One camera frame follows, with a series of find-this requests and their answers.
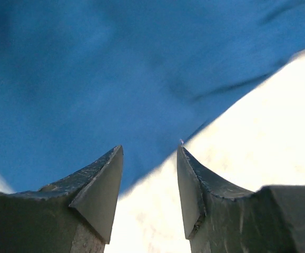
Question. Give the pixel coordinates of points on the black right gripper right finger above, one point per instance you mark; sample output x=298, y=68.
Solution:
x=219, y=216

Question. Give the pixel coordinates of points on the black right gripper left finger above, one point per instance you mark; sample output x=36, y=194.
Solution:
x=74, y=214

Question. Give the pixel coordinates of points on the blue t shirt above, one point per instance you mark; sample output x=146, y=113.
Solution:
x=80, y=77

